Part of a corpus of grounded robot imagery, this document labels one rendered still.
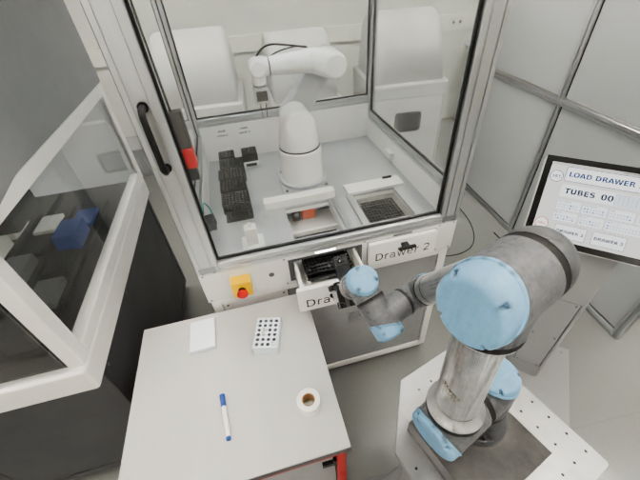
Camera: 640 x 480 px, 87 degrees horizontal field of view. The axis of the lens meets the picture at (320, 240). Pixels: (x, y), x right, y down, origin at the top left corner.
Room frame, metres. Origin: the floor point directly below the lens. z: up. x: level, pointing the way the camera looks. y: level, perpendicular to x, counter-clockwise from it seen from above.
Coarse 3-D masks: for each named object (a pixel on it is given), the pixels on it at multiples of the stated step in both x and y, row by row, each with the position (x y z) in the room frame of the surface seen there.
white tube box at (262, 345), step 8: (264, 320) 0.74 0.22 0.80; (272, 320) 0.74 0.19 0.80; (280, 320) 0.74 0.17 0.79; (256, 328) 0.71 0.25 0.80; (272, 328) 0.71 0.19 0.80; (280, 328) 0.72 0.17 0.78; (256, 336) 0.68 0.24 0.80; (264, 336) 0.68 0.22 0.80; (272, 336) 0.67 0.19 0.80; (256, 344) 0.65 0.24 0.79; (264, 344) 0.65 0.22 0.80; (256, 352) 0.63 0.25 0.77; (264, 352) 0.63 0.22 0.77; (272, 352) 0.63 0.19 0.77
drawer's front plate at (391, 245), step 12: (384, 240) 0.98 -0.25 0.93; (396, 240) 0.98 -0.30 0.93; (408, 240) 0.99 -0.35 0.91; (420, 240) 1.00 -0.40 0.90; (432, 240) 1.01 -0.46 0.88; (372, 252) 0.96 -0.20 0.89; (384, 252) 0.97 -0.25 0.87; (396, 252) 0.98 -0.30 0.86; (420, 252) 1.00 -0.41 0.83; (372, 264) 0.96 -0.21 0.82
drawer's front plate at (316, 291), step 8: (336, 280) 0.79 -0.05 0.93; (304, 288) 0.77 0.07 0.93; (312, 288) 0.76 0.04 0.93; (320, 288) 0.77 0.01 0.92; (304, 296) 0.75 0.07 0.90; (312, 296) 0.76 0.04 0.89; (320, 296) 0.77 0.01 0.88; (328, 296) 0.77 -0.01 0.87; (304, 304) 0.75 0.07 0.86; (312, 304) 0.76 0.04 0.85; (320, 304) 0.77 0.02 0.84; (328, 304) 0.77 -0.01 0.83
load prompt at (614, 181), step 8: (568, 168) 1.01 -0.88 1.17; (576, 168) 1.00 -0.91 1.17; (568, 176) 0.99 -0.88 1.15; (576, 176) 0.98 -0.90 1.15; (584, 176) 0.97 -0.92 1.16; (592, 176) 0.96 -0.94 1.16; (600, 176) 0.95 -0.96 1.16; (608, 176) 0.94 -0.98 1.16; (616, 176) 0.94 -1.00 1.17; (624, 176) 0.93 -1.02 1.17; (632, 176) 0.92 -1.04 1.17; (584, 184) 0.95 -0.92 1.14; (592, 184) 0.94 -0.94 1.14; (600, 184) 0.94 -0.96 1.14; (608, 184) 0.93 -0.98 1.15; (616, 184) 0.92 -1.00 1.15; (624, 184) 0.91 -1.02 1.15; (632, 184) 0.90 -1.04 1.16
